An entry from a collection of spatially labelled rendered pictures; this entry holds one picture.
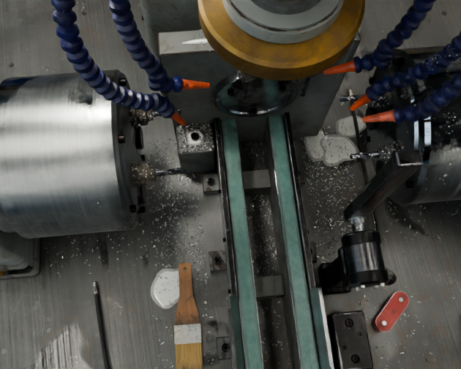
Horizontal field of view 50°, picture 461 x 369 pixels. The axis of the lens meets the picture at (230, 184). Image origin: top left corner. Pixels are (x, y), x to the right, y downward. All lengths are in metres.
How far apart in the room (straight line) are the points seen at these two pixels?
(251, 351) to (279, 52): 0.51
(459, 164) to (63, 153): 0.55
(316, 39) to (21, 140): 0.40
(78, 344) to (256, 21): 0.70
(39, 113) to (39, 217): 0.14
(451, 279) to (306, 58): 0.67
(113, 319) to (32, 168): 0.39
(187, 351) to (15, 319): 0.33
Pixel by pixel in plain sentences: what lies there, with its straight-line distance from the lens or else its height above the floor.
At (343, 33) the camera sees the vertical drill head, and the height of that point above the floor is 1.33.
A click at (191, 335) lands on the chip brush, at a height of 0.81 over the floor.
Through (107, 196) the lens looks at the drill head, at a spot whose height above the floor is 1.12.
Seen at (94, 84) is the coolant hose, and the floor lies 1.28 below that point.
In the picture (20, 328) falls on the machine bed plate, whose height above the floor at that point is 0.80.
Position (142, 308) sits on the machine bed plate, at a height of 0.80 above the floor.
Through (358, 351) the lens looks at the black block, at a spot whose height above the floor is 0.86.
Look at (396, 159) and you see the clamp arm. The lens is 0.60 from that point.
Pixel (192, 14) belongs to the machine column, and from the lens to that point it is 0.87.
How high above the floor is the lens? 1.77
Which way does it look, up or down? 71 degrees down
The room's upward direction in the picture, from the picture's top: 4 degrees clockwise
